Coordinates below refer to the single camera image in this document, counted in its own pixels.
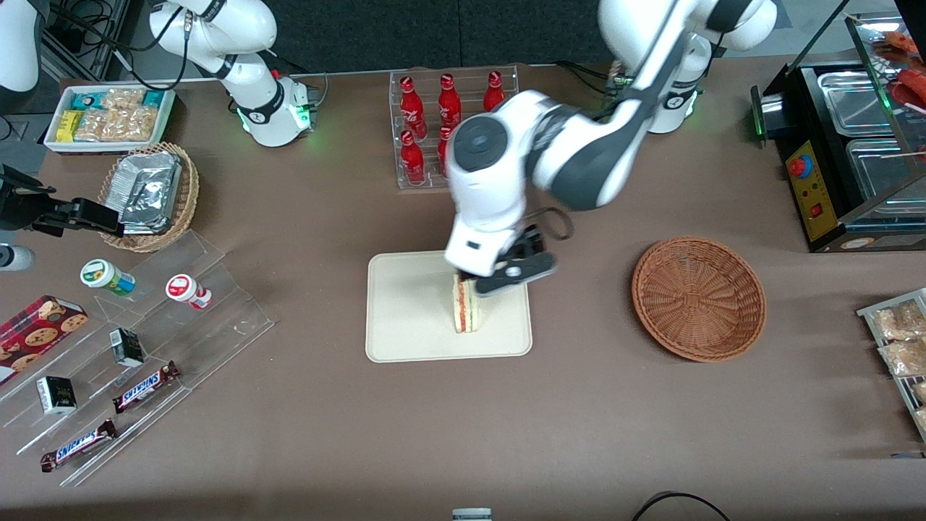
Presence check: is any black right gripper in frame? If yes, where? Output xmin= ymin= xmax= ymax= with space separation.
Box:
xmin=0 ymin=165 xmax=124 ymax=237

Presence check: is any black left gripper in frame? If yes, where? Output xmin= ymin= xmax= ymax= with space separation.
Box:
xmin=454 ymin=224 xmax=545 ymax=285

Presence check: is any triangular sandwich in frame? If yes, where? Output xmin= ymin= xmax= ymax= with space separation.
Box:
xmin=452 ymin=274 xmax=483 ymax=334

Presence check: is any cream plastic tray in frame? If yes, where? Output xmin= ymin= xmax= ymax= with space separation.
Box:
xmin=365 ymin=247 xmax=534 ymax=363

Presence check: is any tan oval wicker basket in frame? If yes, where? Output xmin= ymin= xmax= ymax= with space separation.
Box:
xmin=98 ymin=142 xmax=200 ymax=253

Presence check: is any brown round wicker basket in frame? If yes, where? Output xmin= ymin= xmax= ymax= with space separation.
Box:
xmin=632 ymin=236 xmax=767 ymax=363

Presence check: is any metal snack tray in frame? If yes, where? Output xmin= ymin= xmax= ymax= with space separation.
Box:
xmin=857 ymin=288 xmax=926 ymax=442

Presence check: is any green capped drink bottle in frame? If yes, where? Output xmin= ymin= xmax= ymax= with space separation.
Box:
xmin=80 ymin=258 xmax=137 ymax=298

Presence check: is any white rectangular snack bin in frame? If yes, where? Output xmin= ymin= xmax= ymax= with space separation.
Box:
xmin=43 ymin=85 xmax=177 ymax=154

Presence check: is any clear nut snack bag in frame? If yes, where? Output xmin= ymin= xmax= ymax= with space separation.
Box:
xmin=101 ymin=88 xmax=148 ymax=111
xmin=103 ymin=106 xmax=159 ymax=143
xmin=75 ymin=109 xmax=110 ymax=143

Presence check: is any clear acrylic bottle rack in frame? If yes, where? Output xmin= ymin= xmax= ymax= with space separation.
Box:
xmin=389 ymin=65 xmax=520 ymax=190

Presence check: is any red capped drink bottle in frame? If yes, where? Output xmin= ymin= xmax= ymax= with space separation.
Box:
xmin=166 ymin=274 xmax=213 ymax=311

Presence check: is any red plaid cookie box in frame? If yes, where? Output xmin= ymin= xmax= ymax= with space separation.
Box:
xmin=0 ymin=295 xmax=90 ymax=386

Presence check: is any clear acrylic stepped stand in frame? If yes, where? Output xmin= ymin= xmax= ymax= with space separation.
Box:
xmin=0 ymin=230 xmax=275 ymax=488

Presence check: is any Snickers chocolate bar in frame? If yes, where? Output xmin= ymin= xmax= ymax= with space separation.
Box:
xmin=40 ymin=418 xmax=119 ymax=473
xmin=112 ymin=360 xmax=181 ymax=415

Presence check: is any small black white carton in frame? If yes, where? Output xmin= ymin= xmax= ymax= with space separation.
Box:
xmin=36 ymin=376 xmax=79 ymax=416

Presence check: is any black hot food case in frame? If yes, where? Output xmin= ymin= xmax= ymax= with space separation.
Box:
xmin=751 ymin=11 xmax=926 ymax=254

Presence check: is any stainless steel pan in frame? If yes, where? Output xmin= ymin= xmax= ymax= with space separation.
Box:
xmin=817 ymin=70 xmax=901 ymax=137
xmin=845 ymin=137 xmax=926 ymax=203

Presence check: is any red glazed food piece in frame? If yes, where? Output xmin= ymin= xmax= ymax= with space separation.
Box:
xmin=879 ymin=30 xmax=921 ymax=60
xmin=888 ymin=69 xmax=926 ymax=111

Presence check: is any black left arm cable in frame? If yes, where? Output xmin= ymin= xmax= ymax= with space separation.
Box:
xmin=530 ymin=208 xmax=577 ymax=242

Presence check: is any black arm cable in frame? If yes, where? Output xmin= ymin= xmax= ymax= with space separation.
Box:
xmin=43 ymin=0 xmax=193 ymax=92
xmin=530 ymin=208 xmax=577 ymax=242

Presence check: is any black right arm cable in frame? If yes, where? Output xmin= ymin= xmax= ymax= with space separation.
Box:
xmin=43 ymin=0 xmax=193 ymax=92

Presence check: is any grey metal frame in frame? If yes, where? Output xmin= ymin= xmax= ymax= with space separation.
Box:
xmin=40 ymin=0 xmax=135 ymax=80

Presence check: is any black base cable bundle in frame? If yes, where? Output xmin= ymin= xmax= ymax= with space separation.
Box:
xmin=557 ymin=62 xmax=620 ymax=96

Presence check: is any black looped floor cable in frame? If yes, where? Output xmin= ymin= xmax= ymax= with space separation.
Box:
xmin=631 ymin=491 xmax=733 ymax=521

